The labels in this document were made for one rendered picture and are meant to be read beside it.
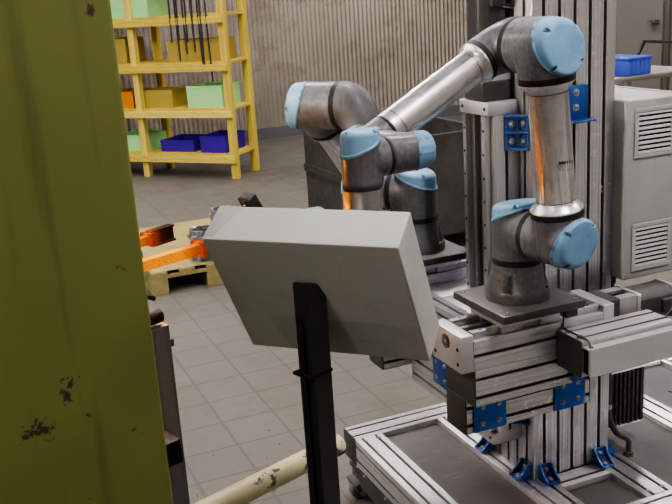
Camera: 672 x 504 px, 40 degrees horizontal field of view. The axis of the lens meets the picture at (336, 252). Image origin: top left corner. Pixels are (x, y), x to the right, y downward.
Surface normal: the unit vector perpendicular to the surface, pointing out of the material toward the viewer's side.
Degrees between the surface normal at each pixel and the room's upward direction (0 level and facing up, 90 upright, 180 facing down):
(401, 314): 120
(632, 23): 90
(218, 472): 0
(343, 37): 90
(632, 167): 90
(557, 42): 82
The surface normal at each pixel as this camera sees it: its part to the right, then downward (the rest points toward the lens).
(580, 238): 0.53, 0.33
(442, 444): -0.07, -0.96
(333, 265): -0.29, 0.72
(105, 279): 0.68, 0.16
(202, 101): -0.37, 0.28
